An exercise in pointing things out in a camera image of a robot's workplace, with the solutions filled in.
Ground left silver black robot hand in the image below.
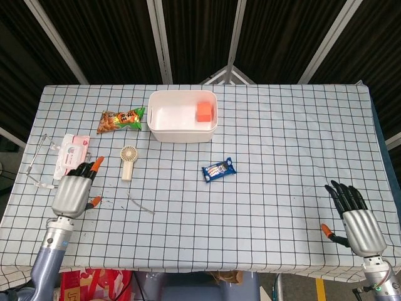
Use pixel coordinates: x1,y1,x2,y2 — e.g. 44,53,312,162
51,156,105,218

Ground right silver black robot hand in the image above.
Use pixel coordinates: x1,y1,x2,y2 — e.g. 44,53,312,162
320,179,388,259

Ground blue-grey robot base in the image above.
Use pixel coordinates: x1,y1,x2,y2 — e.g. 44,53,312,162
133,270,261,301

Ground beige handheld fan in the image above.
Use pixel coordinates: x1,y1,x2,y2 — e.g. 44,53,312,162
120,145,139,181

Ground pink wet wipes pack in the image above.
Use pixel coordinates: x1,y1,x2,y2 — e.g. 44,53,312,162
53,134,91,181

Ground clear glasses with metal temples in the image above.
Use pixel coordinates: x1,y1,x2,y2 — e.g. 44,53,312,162
26,134,92,190

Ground green orange snack bag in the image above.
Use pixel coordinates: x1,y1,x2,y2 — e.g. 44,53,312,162
96,106,147,135

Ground red patterned bag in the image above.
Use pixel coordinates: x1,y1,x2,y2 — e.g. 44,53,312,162
58,268,134,301

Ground blue white checkered tablecloth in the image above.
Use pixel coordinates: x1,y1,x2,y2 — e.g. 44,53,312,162
0,80,401,283

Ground white plastic storage bin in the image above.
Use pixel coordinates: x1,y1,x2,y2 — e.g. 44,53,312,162
147,90,219,144

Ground brown paper bag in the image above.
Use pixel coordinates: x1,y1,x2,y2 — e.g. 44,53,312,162
207,270,244,285

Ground blue cookie pack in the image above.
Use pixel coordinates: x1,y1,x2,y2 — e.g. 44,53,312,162
201,157,237,183

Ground orange foam block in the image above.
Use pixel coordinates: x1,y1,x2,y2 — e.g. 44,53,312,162
195,101,214,123

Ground grey fan wrist strap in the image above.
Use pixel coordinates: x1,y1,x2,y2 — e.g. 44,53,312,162
126,191,156,215

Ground white metal frame post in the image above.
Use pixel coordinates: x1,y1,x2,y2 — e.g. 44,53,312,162
30,0,91,85
226,0,249,71
146,0,174,85
298,0,358,84

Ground white triangular frame brace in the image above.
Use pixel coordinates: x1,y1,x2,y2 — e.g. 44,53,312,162
200,65,255,85

